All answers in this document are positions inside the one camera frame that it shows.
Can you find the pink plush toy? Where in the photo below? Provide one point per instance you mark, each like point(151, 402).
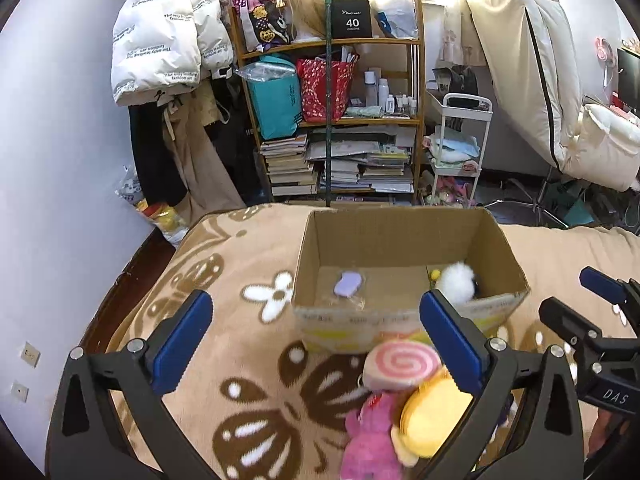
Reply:
point(372, 437)

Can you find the computer monitor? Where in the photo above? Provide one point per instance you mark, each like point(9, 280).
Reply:
point(629, 77)

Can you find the plastic bag of snacks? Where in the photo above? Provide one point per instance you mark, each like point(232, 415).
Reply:
point(160, 215)

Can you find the pink swirl plush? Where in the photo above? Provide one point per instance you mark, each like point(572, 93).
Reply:
point(400, 364)

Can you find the teal bag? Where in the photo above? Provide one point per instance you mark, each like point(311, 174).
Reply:
point(272, 100)

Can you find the cardboard box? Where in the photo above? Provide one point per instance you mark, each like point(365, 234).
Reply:
point(400, 240)

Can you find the red gift bag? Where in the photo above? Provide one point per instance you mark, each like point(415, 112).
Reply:
point(320, 90)

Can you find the white puffer jacket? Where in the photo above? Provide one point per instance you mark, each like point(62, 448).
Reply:
point(160, 25)

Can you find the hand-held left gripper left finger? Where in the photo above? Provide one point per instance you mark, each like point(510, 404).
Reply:
point(182, 342)

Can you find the beige butterfly printed blanket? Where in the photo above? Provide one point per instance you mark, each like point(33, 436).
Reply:
point(240, 260)

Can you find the wooden shelf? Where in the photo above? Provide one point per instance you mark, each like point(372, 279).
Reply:
point(350, 42)

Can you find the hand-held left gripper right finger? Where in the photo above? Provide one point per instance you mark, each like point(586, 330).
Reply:
point(450, 345)

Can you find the pile of papers and booklets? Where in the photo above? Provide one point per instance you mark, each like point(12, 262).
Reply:
point(370, 160)

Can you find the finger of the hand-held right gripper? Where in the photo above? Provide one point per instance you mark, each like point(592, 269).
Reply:
point(575, 327)
point(602, 285)

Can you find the white plastic bag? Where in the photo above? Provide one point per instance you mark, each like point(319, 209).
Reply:
point(397, 17)

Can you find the green pole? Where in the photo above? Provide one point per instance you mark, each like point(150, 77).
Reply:
point(328, 110)

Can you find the yellow round plush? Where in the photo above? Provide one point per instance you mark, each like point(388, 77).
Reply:
point(435, 417)

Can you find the group of white bottles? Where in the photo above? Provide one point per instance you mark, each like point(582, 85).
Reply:
point(382, 95)

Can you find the beige coat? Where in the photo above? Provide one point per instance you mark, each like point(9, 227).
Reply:
point(197, 160)

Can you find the patterned tote bag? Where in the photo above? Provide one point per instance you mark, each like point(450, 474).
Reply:
point(260, 10)

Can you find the small yellow plush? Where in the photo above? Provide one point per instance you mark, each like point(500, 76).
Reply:
point(435, 275)

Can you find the stack of books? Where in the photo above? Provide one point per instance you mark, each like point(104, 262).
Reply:
point(287, 165)

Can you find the black box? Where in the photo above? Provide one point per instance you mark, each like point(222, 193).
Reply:
point(352, 20)

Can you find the black bag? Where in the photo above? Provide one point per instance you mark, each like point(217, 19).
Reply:
point(457, 82)

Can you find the wall socket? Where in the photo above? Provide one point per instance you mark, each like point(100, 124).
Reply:
point(20, 390)
point(29, 355)

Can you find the white fluffy plush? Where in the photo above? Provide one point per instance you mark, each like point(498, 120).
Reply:
point(457, 280)

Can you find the black hanging garment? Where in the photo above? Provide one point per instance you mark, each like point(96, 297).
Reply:
point(150, 160)

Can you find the cream cushioned chair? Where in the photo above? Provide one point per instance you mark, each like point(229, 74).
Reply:
point(605, 145)

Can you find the white rolling cart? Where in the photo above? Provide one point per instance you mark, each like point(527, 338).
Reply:
point(460, 110)

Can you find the blonde wig on head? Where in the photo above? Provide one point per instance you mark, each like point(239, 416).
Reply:
point(302, 10)

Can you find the small purple plush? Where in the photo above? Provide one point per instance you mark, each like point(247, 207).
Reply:
point(348, 283)

